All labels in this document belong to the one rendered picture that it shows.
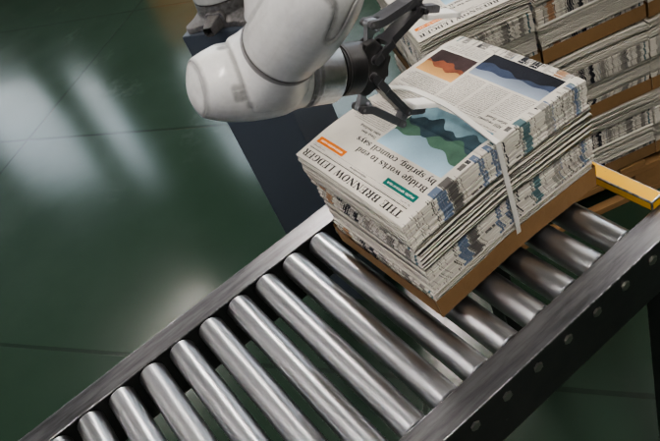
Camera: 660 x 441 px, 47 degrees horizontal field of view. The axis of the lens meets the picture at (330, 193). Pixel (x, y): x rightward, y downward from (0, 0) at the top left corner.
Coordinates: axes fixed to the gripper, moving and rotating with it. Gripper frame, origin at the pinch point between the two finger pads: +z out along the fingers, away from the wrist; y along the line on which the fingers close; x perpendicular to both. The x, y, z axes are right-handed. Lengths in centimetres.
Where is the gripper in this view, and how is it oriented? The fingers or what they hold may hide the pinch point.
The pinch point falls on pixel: (441, 57)
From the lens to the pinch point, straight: 119.5
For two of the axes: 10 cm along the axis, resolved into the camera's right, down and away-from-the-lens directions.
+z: 8.3, -1.9, 5.3
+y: -0.8, 8.9, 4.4
